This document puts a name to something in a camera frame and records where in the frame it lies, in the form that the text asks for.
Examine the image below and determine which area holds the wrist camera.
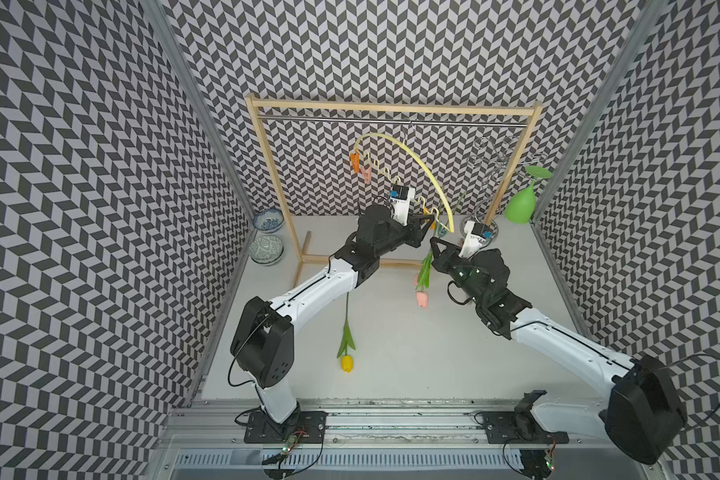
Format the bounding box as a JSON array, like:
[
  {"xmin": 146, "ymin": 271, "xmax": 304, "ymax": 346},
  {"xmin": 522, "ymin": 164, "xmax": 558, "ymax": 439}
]
[
  {"xmin": 459, "ymin": 220, "xmax": 494, "ymax": 258},
  {"xmin": 389, "ymin": 184, "xmax": 415, "ymax": 226}
]

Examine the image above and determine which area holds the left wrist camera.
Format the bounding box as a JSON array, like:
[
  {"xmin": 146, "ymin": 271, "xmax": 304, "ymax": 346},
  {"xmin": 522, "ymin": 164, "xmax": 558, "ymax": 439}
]
[{"xmin": 389, "ymin": 184, "xmax": 415, "ymax": 226}]

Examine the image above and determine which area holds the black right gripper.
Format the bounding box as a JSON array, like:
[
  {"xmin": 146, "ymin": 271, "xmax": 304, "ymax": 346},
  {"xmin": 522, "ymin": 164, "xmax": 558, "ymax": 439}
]
[{"xmin": 429, "ymin": 235, "xmax": 488, "ymax": 305}]

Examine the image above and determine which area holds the pink clothes peg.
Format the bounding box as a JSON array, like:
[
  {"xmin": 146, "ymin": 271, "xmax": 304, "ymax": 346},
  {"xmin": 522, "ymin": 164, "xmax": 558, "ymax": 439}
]
[{"xmin": 360, "ymin": 166, "xmax": 373, "ymax": 185}]

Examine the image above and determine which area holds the dark orange clothes peg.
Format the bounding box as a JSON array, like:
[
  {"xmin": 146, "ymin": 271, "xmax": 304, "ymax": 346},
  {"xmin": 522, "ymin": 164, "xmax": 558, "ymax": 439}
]
[{"xmin": 349, "ymin": 151, "xmax": 360, "ymax": 173}]

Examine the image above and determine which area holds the wooden clothes rack frame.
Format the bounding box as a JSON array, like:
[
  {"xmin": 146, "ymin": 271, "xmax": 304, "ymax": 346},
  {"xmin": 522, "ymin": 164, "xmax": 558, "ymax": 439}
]
[{"xmin": 245, "ymin": 94, "xmax": 543, "ymax": 284}]

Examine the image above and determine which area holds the green patterned bowl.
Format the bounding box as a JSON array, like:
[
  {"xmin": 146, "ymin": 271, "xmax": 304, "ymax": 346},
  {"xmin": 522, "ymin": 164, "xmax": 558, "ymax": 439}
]
[{"xmin": 248, "ymin": 235, "xmax": 284, "ymax": 265}]

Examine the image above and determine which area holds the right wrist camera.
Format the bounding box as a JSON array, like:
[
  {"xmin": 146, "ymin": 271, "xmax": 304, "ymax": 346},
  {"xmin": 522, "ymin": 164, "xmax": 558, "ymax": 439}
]
[{"xmin": 459, "ymin": 220, "xmax": 494, "ymax": 258}]

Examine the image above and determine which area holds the aluminium corner profile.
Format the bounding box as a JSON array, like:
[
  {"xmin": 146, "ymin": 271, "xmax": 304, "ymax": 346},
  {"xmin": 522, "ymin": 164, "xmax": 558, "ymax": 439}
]
[
  {"xmin": 140, "ymin": 0, "xmax": 254, "ymax": 219},
  {"xmin": 531, "ymin": 0, "xmax": 669, "ymax": 227}
]

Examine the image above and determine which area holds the blue patterned small bowl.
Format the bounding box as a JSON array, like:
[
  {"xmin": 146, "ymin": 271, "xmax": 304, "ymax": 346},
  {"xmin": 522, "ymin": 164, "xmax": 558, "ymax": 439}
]
[{"xmin": 253, "ymin": 207, "xmax": 285, "ymax": 234}]

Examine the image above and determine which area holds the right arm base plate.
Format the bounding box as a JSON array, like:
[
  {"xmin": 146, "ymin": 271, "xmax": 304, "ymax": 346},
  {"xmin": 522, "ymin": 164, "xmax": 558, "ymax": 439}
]
[{"xmin": 473, "ymin": 411, "xmax": 570, "ymax": 445}]

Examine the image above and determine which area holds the right aluminium corner profile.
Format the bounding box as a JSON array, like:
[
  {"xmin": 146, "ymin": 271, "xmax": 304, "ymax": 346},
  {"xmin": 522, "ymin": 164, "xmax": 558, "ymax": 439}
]
[{"xmin": 531, "ymin": 0, "xmax": 669, "ymax": 227}]

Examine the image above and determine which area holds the yellow orange clothes peg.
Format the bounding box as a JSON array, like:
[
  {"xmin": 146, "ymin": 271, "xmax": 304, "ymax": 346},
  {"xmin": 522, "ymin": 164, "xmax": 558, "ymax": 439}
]
[{"xmin": 422, "ymin": 206, "xmax": 439, "ymax": 231}]

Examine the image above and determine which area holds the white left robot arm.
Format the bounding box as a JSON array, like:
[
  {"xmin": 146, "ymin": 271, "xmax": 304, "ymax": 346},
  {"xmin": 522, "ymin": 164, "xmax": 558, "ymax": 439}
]
[{"xmin": 230, "ymin": 204, "xmax": 435, "ymax": 424}]

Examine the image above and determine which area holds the metal wire glass stand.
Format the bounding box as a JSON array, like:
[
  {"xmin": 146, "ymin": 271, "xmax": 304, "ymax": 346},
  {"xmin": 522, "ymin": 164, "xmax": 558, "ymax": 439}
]
[{"xmin": 457, "ymin": 130, "xmax": 549, "ymax": 243}]

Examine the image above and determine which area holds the left aluminium corner profile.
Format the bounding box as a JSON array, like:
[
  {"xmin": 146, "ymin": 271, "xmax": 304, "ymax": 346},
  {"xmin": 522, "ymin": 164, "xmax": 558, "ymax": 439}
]
[{"xmin": 140, "ymin": 0, "xmax": 254, "ymax": 219}]

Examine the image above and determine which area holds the metal rack rail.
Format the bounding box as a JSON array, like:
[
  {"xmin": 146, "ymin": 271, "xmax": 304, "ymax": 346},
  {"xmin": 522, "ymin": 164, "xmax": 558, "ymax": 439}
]
[{"xmin": 259, "ymin": 114, "xmax": 526, "ymax": 128}]

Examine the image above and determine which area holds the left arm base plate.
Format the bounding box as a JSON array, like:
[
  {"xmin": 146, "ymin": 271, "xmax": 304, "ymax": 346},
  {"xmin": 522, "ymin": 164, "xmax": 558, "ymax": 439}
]
[{"xmin": 244, "ymin": 409, "xmax": 328, "ymax": 445}]

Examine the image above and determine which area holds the yellow arched peg hanger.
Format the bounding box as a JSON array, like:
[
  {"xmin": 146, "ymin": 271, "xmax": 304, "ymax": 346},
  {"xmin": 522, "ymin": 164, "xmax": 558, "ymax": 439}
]
[{"xmin": 350, "ymin": 132, "xmax": 456, "ymax": 233}]

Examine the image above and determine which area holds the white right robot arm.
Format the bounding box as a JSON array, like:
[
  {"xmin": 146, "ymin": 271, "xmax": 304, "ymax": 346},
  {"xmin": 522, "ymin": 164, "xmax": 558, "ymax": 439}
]
[{"xmin": 430, "ymin": 238, "xmax": 688, "ymax": 465}]

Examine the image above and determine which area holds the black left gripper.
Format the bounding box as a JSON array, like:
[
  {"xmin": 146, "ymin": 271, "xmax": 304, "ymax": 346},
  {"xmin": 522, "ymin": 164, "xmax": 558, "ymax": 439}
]
[{"xmin": 374, "ymin": 211, "xmax": 434, "ymax": 256}]

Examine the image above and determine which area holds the yellow tulip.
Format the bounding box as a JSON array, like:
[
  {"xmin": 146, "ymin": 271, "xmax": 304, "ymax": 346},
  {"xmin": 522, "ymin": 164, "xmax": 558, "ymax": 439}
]
[{"xmin": 337, "ymin": 293, "xmax": 356, "ymax": 373}]

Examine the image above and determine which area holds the green plastic wine glass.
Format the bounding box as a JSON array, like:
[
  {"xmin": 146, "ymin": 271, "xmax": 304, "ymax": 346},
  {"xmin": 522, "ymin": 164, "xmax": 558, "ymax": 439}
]
[{"xmin": 504, "ymin": 166, "xmax": 552, "ymax": 224}]

